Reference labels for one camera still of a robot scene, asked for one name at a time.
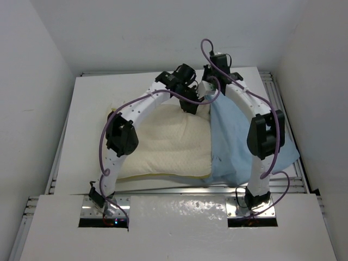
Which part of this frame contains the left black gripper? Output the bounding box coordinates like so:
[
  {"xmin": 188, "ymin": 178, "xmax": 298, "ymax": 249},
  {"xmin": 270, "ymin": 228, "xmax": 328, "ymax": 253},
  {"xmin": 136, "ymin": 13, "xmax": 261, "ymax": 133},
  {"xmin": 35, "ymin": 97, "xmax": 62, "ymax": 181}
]
[{"xmin": 174, "ymin": 85, "xmax": 204, "ymax": 114}]

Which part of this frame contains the cream pillow with yellow edge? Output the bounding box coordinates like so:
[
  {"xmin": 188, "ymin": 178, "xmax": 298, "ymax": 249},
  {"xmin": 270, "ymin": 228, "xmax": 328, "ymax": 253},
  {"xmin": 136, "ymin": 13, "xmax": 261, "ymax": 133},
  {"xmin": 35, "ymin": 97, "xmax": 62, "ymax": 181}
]
[{"xmin": 118, "ymin": 104, "xmax": 212, "ymax": 180}]

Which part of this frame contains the light blue pillowcase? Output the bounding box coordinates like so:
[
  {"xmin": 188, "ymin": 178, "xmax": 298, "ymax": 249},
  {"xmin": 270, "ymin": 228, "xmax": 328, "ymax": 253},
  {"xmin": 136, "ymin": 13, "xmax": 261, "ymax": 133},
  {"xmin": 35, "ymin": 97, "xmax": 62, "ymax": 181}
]
[{"xmin": 202, "ymin": 91, "xmax": 301, "ymax": 188}]

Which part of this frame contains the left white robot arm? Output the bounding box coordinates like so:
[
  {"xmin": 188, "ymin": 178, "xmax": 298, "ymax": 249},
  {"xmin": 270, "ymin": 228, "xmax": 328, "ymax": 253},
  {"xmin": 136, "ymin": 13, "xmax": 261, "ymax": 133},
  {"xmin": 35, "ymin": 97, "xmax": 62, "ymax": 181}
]
[{"xmin": 89, "ymin": 64, "xmax": 203, "ymax": 210}]

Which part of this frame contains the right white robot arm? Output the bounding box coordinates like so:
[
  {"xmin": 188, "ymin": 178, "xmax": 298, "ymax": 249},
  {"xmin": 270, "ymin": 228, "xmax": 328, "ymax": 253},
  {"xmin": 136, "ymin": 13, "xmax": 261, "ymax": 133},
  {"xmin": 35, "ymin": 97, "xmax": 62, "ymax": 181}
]
[{"xmin": 202, "ymin": 51, "xmax": 285, "ymax": 210}]

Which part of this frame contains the white front cover panel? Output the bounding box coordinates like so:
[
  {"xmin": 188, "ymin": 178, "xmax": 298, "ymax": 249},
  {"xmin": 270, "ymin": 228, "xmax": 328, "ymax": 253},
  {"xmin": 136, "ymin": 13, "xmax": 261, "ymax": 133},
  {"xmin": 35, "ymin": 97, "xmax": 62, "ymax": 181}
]
[{"xmin": 21, "ymin": 194, "xmax": 335, "ymax": 260}]

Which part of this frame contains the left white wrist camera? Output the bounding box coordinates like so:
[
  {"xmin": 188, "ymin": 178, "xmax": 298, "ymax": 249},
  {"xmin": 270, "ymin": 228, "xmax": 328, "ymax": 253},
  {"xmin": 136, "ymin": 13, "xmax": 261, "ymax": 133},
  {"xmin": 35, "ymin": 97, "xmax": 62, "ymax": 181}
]
[{"xmin": 196, "ymin": 80, "xmax": 216, "ymax": 98}]

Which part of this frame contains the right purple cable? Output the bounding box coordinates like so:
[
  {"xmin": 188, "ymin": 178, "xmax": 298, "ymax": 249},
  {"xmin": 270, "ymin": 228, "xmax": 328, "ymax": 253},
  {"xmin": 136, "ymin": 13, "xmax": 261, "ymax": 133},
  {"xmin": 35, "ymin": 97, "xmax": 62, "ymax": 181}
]
[{"xmin": 200, "ymin": 39, "xmax": 291, "ymax": 218}]

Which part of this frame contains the purple cable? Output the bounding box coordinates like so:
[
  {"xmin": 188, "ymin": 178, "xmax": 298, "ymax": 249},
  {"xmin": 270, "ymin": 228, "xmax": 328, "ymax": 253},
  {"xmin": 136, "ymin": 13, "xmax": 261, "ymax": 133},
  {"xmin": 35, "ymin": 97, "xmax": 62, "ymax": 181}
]
[
  {"xmin": 200, "ymin": 39, "xmax": 291, "ymax": 218},
  {"xmin": 99, "ymin": 76, "xmax": 221, "ymax": 218}
]

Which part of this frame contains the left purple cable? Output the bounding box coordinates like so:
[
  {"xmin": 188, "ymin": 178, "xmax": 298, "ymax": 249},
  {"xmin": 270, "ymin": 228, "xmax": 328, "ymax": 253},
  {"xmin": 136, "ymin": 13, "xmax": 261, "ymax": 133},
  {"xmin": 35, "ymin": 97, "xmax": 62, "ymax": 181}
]
[{"xmin": 99, "ymin": 76, "xmax": 221, "ymax": 218}]

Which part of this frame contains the aluminium frame rail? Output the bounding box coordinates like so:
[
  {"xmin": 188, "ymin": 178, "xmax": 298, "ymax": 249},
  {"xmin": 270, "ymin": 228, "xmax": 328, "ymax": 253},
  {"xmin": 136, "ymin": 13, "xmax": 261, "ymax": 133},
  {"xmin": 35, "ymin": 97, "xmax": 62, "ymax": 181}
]
[{"xmin": 8, "ymin": 71, "xmax": 338, "ymax": 261}]

